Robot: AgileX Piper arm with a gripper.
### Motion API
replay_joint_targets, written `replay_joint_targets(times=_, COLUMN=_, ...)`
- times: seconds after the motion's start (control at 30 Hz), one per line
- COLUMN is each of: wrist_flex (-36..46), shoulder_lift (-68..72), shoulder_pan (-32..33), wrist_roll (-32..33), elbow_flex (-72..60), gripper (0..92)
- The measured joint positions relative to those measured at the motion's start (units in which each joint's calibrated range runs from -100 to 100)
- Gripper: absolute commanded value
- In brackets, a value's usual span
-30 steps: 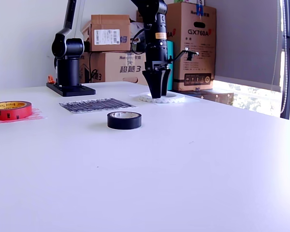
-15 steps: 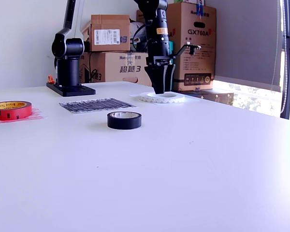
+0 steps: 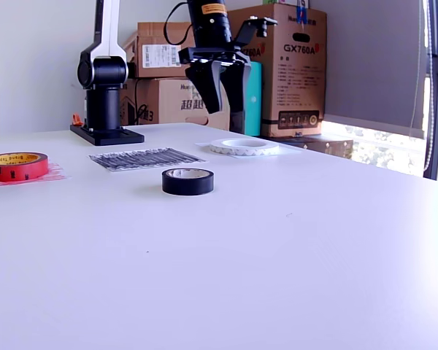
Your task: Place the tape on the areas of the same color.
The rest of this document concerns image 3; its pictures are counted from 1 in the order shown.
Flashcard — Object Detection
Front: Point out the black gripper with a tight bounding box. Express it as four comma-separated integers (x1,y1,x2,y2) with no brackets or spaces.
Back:
177,45,252,134

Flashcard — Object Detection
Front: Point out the white tape roll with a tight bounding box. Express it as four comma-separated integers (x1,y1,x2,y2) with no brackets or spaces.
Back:
208,138,280,157

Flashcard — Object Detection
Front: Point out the black tape roll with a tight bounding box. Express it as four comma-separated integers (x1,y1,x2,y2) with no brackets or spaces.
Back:
161,168,215,197

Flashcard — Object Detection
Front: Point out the red tape roll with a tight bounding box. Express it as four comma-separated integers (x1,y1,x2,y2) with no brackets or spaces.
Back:
0,152,49,182

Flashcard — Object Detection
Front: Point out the teal and white box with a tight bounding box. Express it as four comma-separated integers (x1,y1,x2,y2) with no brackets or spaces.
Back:
213,61,264,138

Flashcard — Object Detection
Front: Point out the cardboard box with blue print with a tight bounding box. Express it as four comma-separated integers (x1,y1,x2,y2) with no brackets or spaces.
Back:
120,77,231,131

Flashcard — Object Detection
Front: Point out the tall GX760A cardboard box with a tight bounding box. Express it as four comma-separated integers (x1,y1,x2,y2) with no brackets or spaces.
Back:
218,2,329,139

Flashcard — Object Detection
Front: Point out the cardboard box with shipping label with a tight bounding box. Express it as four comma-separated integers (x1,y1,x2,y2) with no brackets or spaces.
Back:
123,22,196,79

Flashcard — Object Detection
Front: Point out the blank white paper sheet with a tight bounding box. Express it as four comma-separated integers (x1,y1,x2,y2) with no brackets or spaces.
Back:
196,138,304,160

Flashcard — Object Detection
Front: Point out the black scribbled paper sheet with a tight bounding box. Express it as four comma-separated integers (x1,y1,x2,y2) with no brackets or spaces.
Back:
88,147,208,170

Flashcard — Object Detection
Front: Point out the grey window shade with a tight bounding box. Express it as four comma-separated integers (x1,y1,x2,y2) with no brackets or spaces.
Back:
311,0,430,140

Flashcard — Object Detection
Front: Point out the red scribbled paper sheet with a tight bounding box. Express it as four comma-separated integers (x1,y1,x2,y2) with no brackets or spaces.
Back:
0,163,69,190

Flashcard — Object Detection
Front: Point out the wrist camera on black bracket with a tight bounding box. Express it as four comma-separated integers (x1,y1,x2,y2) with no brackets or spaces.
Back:
233,16,279,55

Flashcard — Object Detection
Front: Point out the black power cable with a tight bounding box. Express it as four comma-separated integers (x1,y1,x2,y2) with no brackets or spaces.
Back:
131,78,150,125

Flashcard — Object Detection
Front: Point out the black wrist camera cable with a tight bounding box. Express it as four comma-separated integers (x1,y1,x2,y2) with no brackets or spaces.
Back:
163,1,195,47

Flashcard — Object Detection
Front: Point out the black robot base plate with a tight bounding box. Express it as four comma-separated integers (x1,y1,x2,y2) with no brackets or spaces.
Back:
70,123,146,147

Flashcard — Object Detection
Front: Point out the white bead chain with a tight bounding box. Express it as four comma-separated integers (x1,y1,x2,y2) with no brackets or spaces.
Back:
424,0,435,172

